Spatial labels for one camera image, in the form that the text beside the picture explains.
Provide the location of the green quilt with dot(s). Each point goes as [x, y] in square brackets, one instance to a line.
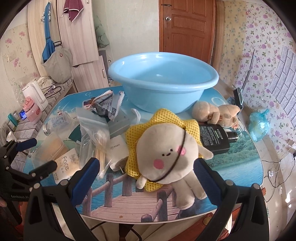
[101, 34]

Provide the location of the white plastic hook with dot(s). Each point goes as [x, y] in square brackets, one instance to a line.
[136, 113]

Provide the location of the white face product box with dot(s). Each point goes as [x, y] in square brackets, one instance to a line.
[64, 166]

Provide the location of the clear plastic bottle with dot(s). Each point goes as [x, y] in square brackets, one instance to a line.
[55, 122]

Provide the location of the white tissue packet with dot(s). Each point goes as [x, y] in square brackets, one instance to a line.
[118, 150]

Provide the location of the round-faced plush doll yellow mesh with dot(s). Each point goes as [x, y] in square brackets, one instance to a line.
[166, 153]

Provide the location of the grey box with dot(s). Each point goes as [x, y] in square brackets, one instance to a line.
[120, 125]

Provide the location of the pink small appliance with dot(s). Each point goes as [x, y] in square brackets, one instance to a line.
[32, 111]

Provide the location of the light blue plastic bag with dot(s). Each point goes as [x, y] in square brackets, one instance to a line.
[259, 125]

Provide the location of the white snack packet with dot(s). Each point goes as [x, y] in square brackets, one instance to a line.
[114, 106]

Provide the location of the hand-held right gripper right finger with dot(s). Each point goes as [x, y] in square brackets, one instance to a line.
[203, 171]

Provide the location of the pale wooden wardrobe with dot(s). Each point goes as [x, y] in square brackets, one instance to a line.
[78, 41]

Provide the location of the white electric kettle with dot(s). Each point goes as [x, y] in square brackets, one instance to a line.
[37, 92]

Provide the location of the white floor socket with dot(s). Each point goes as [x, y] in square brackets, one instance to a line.
[271, 174]

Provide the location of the maroon towel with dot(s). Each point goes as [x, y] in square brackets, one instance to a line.
[72, 10]

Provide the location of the light blue plastic basin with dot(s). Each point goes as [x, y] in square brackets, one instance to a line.
[161, 92]

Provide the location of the black bottle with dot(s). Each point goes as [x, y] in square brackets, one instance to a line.
[212, 139]

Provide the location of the beige plush dog toy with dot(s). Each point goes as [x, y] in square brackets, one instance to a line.
[203, 109]

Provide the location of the teal bottle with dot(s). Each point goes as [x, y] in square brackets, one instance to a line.
[11, 118]

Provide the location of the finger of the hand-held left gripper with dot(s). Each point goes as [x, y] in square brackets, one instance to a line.
[39, 170]
[25, 143]

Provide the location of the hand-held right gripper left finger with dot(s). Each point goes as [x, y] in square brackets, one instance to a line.
[84, 176]

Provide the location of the grey dustpan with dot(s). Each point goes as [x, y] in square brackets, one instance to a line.
[238, 97]

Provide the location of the brown wooden door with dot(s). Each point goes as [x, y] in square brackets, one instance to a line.
[187, 30]

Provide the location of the grey tote bag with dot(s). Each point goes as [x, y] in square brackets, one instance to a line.
[59, 67]

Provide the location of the cotton swab bag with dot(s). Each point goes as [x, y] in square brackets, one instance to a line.
[99, 143]

